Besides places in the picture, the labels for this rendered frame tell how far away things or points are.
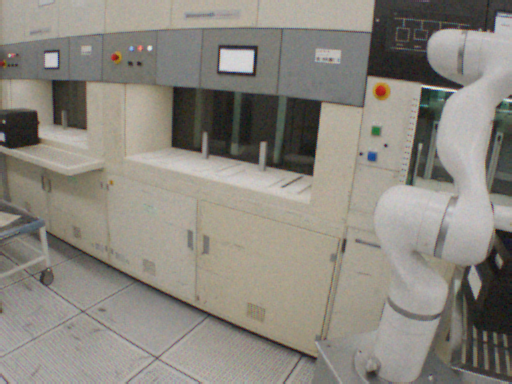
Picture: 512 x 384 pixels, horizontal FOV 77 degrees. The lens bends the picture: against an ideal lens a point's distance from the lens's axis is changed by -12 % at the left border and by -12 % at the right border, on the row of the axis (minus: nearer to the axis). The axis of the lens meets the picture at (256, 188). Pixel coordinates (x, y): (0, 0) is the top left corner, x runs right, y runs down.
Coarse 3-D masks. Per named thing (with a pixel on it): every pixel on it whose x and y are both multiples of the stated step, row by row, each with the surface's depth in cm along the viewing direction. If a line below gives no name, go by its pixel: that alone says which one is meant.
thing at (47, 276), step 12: (0, 204) 219; (12, 204) 217; (24, 216) 213; (36, 216) 205; (0, 228) 187; (24, 228) 193; (36, 228) 201; (0, 240) 179; (36, 252) 216; (24, 264) 199; (48, 264) 214; (0, 276) 183; (48, 276) 214; (0, 300) 184
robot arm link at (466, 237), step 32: (480, 32) 67; (480, 64) 66; (480, 96) 63; (448, 128) 65; (480, 128) 62; (448, 160) 64; (480, 160) 62; (480, 192) 58; (448, 224) 59; (480, 224) 56; (448, 256) 60; (480, 256) 57
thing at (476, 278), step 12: (480, 264) 97; (468, 276) 106; (480, 276) 95; (492, 276) 86; (468, 288) 104; (480, 288) 93; (492, 288) 86; (504, 288) 84; (468, 300) 101; (480, 300) 91; (492, 300) 86; (504, 300) 85; (480, 312) 89; (492, 312) 87; (504, 312) 86; (480, 324) 89; (492, 324) 88; (504, 324) 86
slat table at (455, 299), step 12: (456, 276) 118; (456, 288) 111; (456, 300) 104; (444, 312) 130; (456, 312) 98; (468, 312) 98; (444, 324) 131; (456, 324) 92; (468, 324) 92; (456, 336) 87; (468, 336) 87; (480, 336) 87; (492, 336) 86; (432, 348) 135; (456, 348) 82; (468, 348) 82; (480, 348) 82; (492, 348) 82; (504, 348) 82; (456, 360) 78; (468, 360) 78; (480, 360) 78; (492, 360) 77; (504, 360) 77; (456, 372) 76; (468, 372) 74; (480, 372) 74; (492, 372) 74; (504, 372) 73
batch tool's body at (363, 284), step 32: (384, 0) 120; (416, 0) 114; (448, 0) 109; (480, 0) 104; (384, 32) 123; (384, 64) 126; (416, 64) 120; (416, 96) 123; (448, 96) 160; (384, 128) 132; (416, 128) 171; (384, 160) 135; (416, 160) 170; (352, 192) 144; (352, 224) 146; (352, 256) 149; (384, 256) 143; (352, 288) 153; (384, 288) 145; (352, 320) 156; (448, 320) 134; (448, 352) 137
